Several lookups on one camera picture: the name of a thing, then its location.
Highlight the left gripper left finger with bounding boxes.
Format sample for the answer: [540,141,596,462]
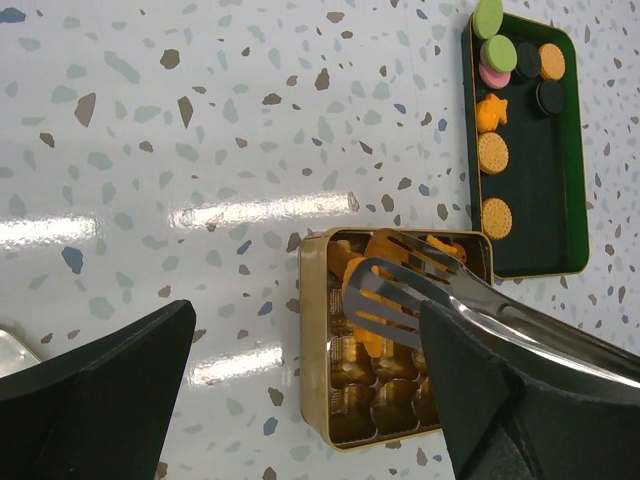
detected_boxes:
[1,300,196,479]

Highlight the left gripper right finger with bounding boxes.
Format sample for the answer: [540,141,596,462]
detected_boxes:
[419,301,639,479]

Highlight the silver metal tongs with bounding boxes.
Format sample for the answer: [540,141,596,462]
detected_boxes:
[342,228,640,391]

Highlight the green cookie tray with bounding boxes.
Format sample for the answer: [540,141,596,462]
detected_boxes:
[461,14,589,278]

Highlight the silver tin lid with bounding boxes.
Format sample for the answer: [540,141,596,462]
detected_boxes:
[0,328,41,378]

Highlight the gold cookie tin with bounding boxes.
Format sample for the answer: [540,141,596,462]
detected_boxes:
[298,225,496,453]

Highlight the black sandwich cookie lower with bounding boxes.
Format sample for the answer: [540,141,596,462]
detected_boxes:
[535,80,565,116]

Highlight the black sandwich cookie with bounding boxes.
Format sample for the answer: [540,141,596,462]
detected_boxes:
[515,42,541,81]
[535,80,565,116]

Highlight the pink macaron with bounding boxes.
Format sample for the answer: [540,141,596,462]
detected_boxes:
[479,46,511,90]

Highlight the orange sandwich cookie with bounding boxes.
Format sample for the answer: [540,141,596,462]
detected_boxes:
[538,43,566,81]

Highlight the black sandwich cookie upper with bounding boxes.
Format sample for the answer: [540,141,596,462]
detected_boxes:
[515,42,541,81]

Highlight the lower green macaron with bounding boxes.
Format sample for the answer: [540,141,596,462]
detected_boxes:
[481,34,517,73]

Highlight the green macaron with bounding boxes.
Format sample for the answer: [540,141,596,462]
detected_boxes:
[472,0,504,40]
[481,34,517,73]

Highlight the upper green macaron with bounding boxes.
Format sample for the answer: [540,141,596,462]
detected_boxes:
[472,0,504,40]

